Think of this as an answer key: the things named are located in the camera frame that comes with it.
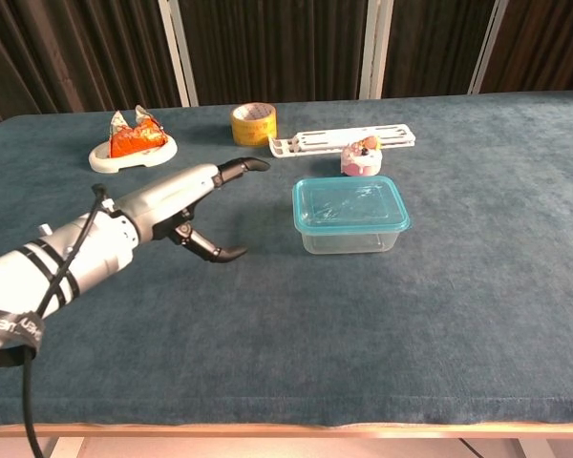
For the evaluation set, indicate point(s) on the robot left five-finger hand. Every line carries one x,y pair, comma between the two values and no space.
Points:
172,195

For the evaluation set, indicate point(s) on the teal container lid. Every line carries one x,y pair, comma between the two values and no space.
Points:
348,205

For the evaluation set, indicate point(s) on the clear plastic container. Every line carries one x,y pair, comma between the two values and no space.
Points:
348,243

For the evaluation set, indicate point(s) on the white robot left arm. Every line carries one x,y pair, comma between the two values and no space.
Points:
28,272

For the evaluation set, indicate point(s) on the white oval dish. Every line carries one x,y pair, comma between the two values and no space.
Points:
124,164

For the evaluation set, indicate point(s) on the orange snack bag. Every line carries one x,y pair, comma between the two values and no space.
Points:
136,140

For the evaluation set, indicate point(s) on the yellow tape roll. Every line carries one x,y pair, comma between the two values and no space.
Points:
255,129

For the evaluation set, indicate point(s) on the white slotted plastic rack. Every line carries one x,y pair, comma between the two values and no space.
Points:
315,140

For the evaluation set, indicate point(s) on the blue velvet table cloth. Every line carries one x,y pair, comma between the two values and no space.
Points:
267,334

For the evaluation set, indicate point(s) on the dark ribbed curtain panel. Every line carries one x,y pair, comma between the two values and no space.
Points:
277,47
434,47
76,52
549,47

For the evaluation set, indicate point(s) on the pink toy cake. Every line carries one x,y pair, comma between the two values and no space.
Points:
360,164

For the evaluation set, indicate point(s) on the white partition frame post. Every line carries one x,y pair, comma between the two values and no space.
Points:
376,47
179,52
487,47

